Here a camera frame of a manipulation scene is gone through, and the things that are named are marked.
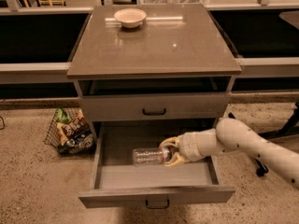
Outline white ceramic bowl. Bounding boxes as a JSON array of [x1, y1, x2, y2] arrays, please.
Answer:
[[114, 8, 147, 28]]

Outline open grey middle drawer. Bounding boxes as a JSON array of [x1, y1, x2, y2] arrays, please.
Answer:
[[78, 119, 235, 209]]

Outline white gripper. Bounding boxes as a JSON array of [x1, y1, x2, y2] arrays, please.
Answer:
[[160, 132, 205, 167]]

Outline green snack bag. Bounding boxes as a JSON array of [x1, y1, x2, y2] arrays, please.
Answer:
[[54, 108, 69, 124]]

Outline closed grey top drawer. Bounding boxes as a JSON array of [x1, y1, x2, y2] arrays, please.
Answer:
[[79, 93, 230, 121]]

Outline wire basket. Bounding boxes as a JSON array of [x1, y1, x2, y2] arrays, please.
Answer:
[[44, 108, 95, 155]]

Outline brown snack bag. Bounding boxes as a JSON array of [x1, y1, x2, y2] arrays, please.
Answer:
[[57, 110, 89, 145]]

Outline clear plastic water bottle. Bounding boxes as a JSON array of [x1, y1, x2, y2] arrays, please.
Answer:
[[133, 147, 172, 166]]

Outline grey drawer cabinet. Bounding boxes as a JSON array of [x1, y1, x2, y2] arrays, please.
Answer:
[[66, 3, 243, 139]]

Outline black wheeled stand base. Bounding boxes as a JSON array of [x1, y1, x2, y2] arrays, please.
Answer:
[[227, 101, 299, 177]]

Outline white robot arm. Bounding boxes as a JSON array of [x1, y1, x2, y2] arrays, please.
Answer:
[[159, 118, 299, 189]]

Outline metal railing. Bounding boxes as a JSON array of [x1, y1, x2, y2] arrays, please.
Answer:
[[0, 0, 299, 83]]

